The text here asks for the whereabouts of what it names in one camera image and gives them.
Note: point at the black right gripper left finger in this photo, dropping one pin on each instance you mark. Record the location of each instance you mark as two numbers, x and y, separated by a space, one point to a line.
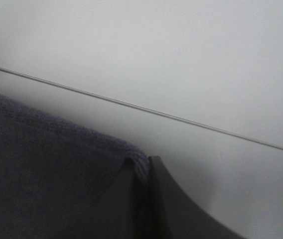
112 216

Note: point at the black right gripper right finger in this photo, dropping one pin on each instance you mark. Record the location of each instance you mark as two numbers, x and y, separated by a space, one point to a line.
177 216

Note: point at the dark grey towel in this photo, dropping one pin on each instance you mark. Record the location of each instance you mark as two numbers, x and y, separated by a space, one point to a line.
52 170

